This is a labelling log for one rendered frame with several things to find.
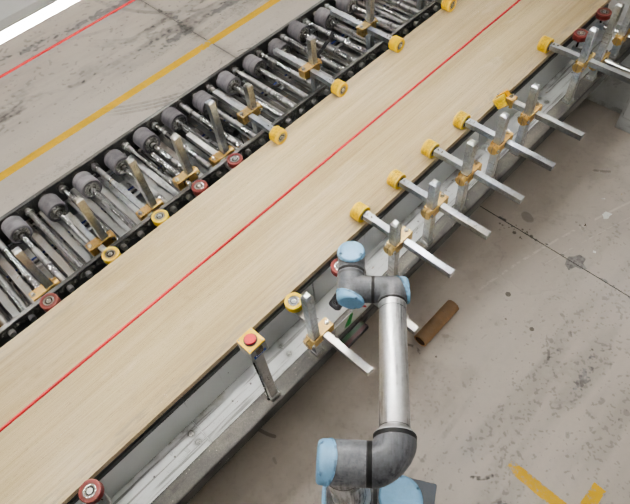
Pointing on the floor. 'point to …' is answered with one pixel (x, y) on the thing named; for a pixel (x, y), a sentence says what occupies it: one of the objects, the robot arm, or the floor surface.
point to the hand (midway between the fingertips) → (350, 305)
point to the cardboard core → (436, 323)
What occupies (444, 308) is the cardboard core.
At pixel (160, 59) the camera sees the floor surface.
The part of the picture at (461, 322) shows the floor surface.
